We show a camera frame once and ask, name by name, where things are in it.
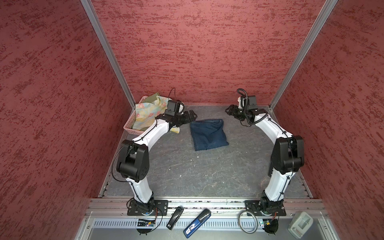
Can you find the aluminium corner post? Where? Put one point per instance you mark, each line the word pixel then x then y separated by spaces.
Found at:
pixel 318 24
pixel 97 26

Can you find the left circuit board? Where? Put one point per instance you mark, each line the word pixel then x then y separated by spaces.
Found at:
pixel 145 226

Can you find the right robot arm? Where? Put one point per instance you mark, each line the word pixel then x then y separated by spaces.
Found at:
pixel 286 159

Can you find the blue denim skirt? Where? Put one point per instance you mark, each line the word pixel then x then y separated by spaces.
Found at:
pixel 208 134

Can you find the left aluminium corner post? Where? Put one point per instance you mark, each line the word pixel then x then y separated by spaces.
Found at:
pixel 97 26

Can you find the blue black handheld device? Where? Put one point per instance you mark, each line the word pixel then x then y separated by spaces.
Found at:
pixel 197 223

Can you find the right circuit board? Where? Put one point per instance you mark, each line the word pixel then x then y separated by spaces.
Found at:
pixel 271 226

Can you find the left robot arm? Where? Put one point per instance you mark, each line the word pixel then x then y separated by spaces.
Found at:
pixel 133 161

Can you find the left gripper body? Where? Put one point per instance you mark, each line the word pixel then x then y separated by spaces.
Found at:
pixel 184 118

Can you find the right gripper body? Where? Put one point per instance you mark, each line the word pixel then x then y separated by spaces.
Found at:
pixel 239 113

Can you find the circuit board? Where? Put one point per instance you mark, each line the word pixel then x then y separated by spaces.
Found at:
pixel 145 226
pixel 271 226

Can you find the aluminium front rail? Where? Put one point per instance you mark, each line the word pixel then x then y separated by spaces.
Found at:
pixel 111 212

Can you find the pastel floral skirt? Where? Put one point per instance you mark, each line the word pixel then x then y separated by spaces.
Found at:
pixel 146 113

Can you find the pink plastic basket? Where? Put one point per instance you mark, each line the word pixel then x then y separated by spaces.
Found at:
pixel 129 124

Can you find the olive green garment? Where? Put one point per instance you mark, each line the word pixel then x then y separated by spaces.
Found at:
pixel 153 99

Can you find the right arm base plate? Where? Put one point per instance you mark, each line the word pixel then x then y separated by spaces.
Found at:
pixel 253 207

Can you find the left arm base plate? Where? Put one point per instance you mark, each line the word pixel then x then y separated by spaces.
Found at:
pixel 156 207

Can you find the right aluminium corner post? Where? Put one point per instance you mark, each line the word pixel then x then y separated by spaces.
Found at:
pixel 318 24

